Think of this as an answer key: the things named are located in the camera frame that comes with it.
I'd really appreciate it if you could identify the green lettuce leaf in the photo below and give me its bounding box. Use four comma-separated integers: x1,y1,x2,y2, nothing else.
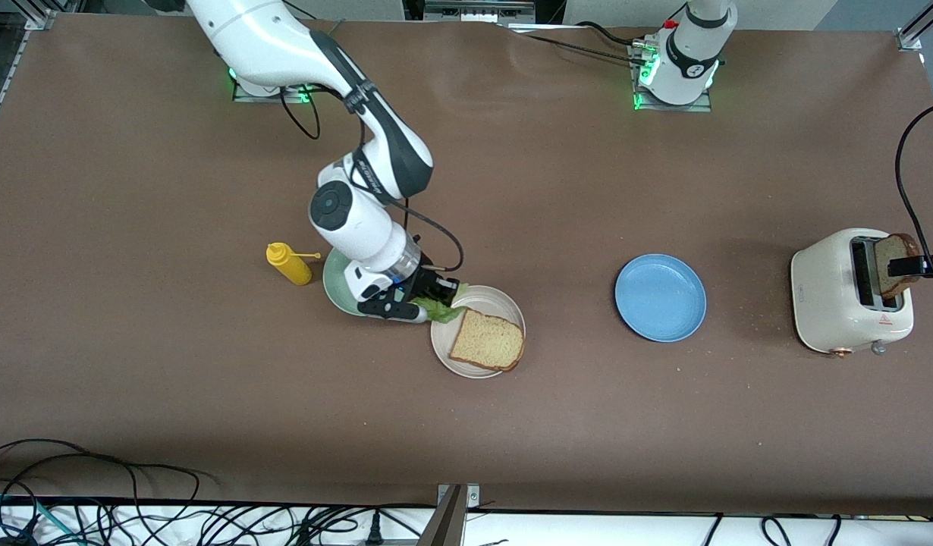
412,282,469,325

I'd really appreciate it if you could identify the brown bread slice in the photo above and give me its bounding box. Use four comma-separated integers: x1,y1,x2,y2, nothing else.
448,307,526,372
874,233,923,299

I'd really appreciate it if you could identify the yellow squeeze bottle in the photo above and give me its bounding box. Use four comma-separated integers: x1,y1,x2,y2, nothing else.
265,242,322,287

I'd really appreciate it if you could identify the beige plate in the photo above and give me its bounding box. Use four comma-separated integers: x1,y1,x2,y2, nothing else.
430,285,526,379

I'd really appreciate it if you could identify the mint green plate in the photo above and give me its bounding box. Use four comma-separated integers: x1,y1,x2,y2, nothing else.
322,249,365,317

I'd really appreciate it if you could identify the blue plate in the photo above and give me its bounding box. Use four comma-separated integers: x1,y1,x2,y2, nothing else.
614,253,708,344

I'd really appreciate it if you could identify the white two-slot toaster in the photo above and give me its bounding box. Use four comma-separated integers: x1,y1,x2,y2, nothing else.
790,227,915,357

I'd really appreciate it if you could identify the grey metal device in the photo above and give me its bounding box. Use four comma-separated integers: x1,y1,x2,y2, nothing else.
423,0,537,24

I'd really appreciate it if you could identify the white lower shelf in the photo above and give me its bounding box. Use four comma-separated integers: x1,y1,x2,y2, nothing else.
0,500,933,546

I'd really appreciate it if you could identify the aluminium frame corner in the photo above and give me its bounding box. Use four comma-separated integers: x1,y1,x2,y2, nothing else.
895,0,933,52

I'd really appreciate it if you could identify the aluminium profile bracket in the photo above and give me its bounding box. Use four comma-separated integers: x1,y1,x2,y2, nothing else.
417,483,480,546

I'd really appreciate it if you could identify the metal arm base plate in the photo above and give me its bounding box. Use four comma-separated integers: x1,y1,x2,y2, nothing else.
231,72,317,104
628,38,714,113

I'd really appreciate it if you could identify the black base power cable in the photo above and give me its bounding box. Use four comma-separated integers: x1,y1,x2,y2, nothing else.
504,21,646,67

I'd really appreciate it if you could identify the long black floor cable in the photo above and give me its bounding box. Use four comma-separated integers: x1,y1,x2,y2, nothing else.
0,438,202,546

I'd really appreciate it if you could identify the teal cable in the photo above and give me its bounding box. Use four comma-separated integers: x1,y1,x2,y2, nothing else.
0,493,84,546

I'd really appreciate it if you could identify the aluminium frame rail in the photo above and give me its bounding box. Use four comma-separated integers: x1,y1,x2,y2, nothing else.
0,0,61,149

